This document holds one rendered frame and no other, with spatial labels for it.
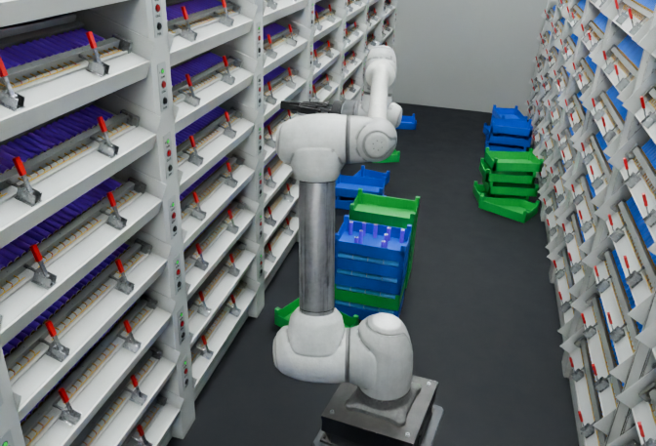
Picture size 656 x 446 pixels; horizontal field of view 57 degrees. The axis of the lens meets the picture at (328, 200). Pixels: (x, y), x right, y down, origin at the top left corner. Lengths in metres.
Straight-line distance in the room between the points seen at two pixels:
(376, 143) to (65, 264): 0.78
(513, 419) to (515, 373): 0.25
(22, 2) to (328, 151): 0.78
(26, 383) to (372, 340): 0.84
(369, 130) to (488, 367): 1.31
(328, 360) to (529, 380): 1.06
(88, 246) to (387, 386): 0.88
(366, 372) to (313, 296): 0.26
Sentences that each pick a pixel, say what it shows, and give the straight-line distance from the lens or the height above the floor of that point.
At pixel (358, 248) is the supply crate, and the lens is 2.51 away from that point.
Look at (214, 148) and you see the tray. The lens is 2.01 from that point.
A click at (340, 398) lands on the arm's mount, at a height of 0.30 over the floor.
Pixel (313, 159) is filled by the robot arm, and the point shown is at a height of 1.02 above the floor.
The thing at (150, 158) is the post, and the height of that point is 1.00.
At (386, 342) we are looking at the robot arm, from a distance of 1.69.
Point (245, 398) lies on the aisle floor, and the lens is 2.32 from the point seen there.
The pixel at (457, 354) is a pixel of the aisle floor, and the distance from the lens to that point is 2.59.
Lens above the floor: 1.60
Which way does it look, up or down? 25 degrees down
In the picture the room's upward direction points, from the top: 3 degrees clockwise
